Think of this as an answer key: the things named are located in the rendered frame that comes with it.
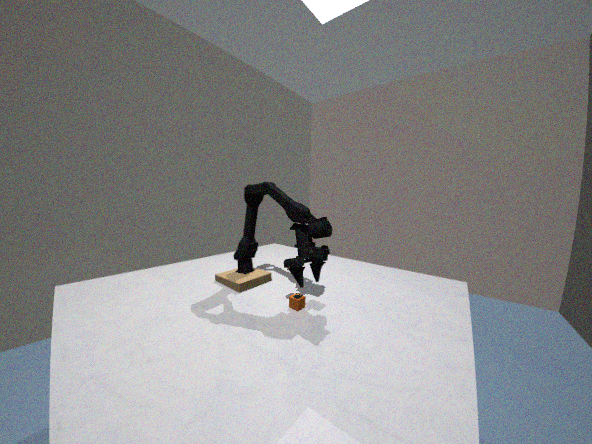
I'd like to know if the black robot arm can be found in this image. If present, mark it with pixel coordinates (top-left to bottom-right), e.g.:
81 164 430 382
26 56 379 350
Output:
233 181 332 274

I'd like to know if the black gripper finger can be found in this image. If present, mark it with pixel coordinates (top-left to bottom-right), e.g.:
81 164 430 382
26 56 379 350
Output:
287 267 305 287
310 262 326 282

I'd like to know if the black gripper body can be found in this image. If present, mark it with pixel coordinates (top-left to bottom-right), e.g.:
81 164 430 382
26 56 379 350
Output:
284 240 328 269

